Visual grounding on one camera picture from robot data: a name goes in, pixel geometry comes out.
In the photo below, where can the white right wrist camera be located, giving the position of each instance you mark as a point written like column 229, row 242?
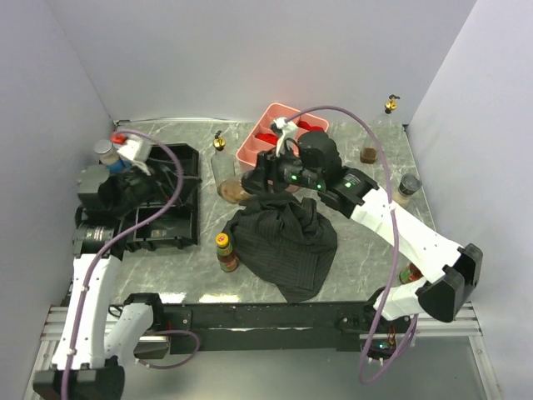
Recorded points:
column 284, row 130

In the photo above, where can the dark striped cloth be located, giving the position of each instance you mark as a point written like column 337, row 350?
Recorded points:
column 284, row 241

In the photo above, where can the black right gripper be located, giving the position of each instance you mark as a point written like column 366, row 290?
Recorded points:
column 267, row 169

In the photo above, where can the red item middle compartment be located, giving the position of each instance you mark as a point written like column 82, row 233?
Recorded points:
column 266, row 137

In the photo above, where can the red item back compartment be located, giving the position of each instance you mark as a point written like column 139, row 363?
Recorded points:
column 308, row 126

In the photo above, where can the red item compartment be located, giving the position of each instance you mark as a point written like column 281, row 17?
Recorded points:
column 308, row 126
column 266, row 137

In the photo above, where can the pink divided storage box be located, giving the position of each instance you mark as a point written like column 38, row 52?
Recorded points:
column 246, row 154

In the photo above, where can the aluminium frame rail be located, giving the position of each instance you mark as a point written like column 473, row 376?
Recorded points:
column 105, row 346

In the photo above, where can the dark lid beige powder jar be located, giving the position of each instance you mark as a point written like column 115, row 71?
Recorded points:
column 408, row 186

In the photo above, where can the blue label spice jar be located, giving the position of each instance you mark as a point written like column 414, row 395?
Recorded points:
column 109, row 157

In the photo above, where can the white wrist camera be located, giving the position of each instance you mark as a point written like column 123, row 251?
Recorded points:
column 284, row 130
column 134, row 149

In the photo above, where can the red yellow cap sauce bottle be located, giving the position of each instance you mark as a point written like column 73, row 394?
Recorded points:
column 225, row 253

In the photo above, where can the red label sauce bottle right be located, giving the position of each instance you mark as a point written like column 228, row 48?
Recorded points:
column 409, row 274

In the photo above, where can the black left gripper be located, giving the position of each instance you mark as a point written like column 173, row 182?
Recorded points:
column 158, row 190

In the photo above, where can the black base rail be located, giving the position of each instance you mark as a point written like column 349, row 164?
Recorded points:
column 270, row 326

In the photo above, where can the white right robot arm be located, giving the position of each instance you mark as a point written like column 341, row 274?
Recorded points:
column 449, row 272

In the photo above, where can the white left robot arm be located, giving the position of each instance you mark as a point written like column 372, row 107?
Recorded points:
column 95, row 268

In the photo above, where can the black divided organizer tray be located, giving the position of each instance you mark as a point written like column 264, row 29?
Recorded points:
column 177, row 228

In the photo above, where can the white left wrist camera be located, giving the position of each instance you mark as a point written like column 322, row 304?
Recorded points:
column 134, row 149

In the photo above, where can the tall gold spout oil bottle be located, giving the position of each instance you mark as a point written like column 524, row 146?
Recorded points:
column 228, row 182

